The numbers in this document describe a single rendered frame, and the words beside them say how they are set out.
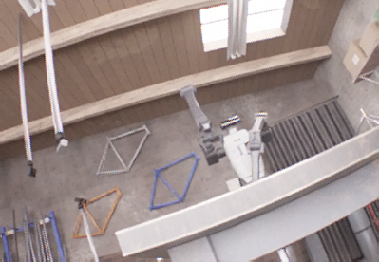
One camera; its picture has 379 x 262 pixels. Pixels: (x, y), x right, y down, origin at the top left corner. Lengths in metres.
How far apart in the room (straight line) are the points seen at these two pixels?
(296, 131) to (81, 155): 3.12
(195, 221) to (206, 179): 3.97
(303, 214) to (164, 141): 4.14
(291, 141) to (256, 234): 3.72
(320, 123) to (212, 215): 4.03
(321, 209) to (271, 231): 0.11
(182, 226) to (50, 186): 4.65
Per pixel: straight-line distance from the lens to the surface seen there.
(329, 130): 4.56
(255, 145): 2.11
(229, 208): 0.53
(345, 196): 0.70
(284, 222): 0.66
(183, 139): 4.70
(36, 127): 4.48
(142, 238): 0.54
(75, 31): 3.05
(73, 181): 4.96
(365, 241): 3.45
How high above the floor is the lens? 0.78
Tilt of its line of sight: 23 degrees up
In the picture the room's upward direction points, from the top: 22 degrees counter-clockwise
